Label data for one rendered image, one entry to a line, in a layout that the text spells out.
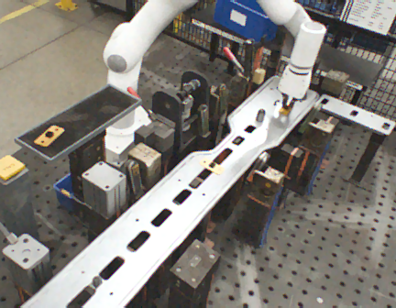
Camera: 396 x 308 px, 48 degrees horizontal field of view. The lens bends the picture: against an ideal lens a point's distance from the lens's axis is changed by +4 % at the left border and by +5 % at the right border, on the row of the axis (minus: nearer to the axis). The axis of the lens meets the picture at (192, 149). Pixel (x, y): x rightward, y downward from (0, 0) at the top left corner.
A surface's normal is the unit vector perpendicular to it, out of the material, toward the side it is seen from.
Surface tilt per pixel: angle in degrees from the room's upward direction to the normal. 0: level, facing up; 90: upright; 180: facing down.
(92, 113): 0
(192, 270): 0
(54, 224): 0
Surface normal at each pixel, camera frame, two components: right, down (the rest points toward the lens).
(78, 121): 0.10, -0.73
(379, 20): -0.57, 0.51
